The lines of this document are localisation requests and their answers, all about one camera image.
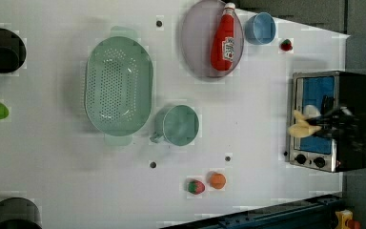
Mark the plush red ketchup bottle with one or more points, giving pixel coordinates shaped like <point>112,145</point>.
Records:
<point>222,52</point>

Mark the orange toy fruit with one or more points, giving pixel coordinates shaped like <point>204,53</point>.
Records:
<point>217,181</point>

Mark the black cylinder post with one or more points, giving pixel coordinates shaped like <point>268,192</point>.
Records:
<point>13,52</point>

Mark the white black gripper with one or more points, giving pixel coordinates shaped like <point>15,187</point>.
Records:
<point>346,127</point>

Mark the black toaster oven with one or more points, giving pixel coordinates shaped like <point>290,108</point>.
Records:
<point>325,154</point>

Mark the blue bowl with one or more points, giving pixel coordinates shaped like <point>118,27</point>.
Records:
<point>260,29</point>

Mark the black cylinder base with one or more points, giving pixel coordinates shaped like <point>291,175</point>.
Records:
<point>19,213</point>

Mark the green colander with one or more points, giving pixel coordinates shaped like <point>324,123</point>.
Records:
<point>119,86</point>

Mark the grey round plate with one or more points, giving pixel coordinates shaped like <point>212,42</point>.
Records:
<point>197,35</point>

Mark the plush peeled banana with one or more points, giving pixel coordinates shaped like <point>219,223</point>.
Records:
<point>302,128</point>

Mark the green mug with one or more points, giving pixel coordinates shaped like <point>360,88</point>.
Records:
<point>178,125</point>

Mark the red strawberry toy near bowl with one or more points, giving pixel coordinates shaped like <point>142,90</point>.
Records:
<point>286,45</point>

